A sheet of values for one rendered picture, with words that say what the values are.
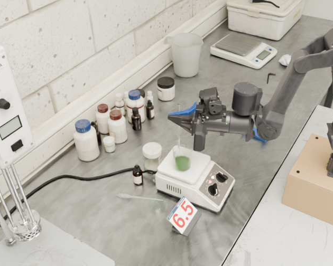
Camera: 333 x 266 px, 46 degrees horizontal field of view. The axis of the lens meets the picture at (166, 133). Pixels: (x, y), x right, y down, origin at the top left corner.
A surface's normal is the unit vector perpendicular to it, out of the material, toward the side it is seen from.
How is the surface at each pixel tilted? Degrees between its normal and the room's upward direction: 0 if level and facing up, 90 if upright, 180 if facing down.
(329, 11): 90
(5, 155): 90
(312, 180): 3
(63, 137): 90
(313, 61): 102
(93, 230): 0
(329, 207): 90
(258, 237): 0
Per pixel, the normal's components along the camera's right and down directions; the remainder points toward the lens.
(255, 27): -0.55, 0.58
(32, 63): 0.84, 0.32
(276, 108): -0.13, 0.59
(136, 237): -0.03, -0.77
